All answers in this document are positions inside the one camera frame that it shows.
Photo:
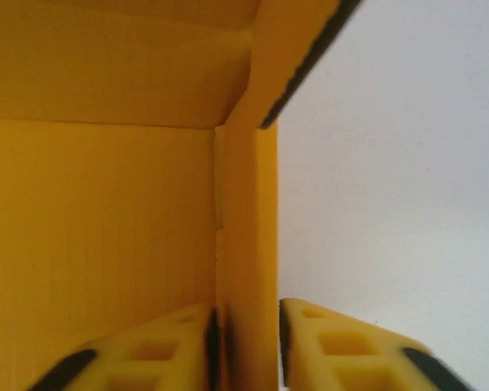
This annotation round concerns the yellow corrugated cardboard box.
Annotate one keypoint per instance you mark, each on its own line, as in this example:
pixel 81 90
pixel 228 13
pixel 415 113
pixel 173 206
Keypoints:
pixel 106 203

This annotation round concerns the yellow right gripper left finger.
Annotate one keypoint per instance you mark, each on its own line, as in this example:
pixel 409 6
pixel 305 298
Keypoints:
pixel 146 358

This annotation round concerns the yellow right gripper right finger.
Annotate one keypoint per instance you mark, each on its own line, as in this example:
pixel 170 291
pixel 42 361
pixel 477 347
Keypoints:
pixel 350 354

